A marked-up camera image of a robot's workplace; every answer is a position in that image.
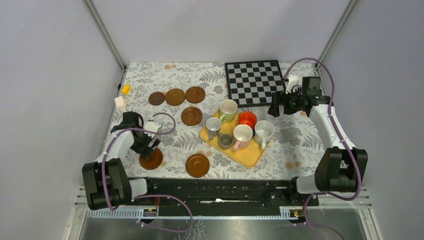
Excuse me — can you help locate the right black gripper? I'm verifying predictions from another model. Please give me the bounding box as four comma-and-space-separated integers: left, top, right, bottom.
267, 87, 306, 118

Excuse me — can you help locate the brown wooden coaster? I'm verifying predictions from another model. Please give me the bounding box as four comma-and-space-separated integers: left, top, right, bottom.
139, 148, 163, 170
185, 153, 210, 178
181, 106, 203, 126
165, 88, 186, 106
185, 86, 206, 104

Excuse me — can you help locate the small dark brown coaster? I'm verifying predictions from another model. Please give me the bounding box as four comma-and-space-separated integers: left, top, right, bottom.
148, 91, 166, 106

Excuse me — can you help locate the blue grey mug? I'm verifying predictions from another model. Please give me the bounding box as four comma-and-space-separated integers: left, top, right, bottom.
205, 117, 222, 141

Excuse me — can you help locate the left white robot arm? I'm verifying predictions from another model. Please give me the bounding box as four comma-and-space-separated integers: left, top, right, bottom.
82, 111, 161, 210

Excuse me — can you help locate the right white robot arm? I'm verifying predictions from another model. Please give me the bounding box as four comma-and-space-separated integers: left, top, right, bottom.
268, 74, 368, 206

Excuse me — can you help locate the small grey cup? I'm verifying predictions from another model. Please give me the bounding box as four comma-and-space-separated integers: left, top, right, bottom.
218, 133, 233, 150

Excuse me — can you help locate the black white chessboard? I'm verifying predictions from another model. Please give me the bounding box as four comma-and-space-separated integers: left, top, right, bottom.
224, 60, 286, 107

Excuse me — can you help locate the white mug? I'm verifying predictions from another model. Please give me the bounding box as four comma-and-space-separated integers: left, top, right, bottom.
253, 120, 275, 150

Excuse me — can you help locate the orange enamel mug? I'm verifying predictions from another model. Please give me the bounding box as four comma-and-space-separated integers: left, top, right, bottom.
237, 111, 257, 130

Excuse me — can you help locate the cream white block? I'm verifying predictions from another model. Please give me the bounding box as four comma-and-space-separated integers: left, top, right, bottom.
114, 96, 126, 109

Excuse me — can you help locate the pink mug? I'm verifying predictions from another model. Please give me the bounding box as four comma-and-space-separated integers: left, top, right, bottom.
233, 124, 253, 151

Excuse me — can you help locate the green mug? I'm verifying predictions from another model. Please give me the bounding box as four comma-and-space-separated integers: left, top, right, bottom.
219, 99, 238, 123

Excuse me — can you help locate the yellow block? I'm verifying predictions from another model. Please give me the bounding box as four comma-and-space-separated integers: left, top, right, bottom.
121, 85, 131, 95

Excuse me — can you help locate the yellow plastic tray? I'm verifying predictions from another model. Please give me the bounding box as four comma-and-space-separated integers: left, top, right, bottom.
199, 112, 273, 168

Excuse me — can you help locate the floral tablecloth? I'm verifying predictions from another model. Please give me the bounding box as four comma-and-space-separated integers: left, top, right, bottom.
122, 62, 325, 180

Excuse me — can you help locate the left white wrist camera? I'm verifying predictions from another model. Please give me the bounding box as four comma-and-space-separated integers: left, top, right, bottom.
143, 121, 162, 134

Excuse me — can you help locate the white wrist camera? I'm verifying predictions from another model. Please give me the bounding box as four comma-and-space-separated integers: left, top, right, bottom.
284, 74, 302, 94
143, 121, 162, 134

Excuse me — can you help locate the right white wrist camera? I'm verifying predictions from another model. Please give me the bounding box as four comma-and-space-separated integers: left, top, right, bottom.
284, 74, 302, 94

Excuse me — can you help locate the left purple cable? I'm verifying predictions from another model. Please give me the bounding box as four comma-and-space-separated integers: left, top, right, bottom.
101, 112, 194, 234

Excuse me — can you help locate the purple cable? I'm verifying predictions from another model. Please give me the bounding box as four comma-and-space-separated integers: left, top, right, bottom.
282, 57, 363, 240
101, 112, 194, 234

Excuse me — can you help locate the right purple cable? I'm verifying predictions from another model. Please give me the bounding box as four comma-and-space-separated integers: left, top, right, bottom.
282, 57, 363, 240

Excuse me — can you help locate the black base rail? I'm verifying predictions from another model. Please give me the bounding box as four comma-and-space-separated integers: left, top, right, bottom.
120, 177, 308, 217

